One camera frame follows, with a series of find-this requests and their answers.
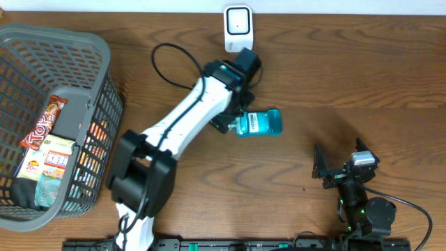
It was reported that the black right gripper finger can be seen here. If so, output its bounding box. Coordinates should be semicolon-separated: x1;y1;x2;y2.
312;145;328;178
355;137;380;164

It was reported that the blue mouthwash bottle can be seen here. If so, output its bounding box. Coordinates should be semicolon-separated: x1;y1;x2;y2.
229;109;283;137

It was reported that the yellow snack bag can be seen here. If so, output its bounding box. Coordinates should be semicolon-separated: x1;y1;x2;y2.
16;135;75;181

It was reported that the red chocolate bar wrapper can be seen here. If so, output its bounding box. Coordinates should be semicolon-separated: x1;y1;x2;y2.
20;95;68;151

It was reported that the light green tissue pack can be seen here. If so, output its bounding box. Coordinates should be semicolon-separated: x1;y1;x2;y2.
34;174;61;207

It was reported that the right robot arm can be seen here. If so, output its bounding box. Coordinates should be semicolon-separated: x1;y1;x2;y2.
312;138;397;239

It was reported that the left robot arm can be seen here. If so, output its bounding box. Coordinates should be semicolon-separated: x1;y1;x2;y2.
106;59;261;250

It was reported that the white barcode scanner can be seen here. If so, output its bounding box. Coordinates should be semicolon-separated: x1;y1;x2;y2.
223;5;254;53

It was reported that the grey plastic shopping basket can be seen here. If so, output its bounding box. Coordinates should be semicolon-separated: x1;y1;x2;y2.
1;23;123;232

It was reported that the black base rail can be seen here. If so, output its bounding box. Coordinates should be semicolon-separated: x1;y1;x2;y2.
61;238;413;251

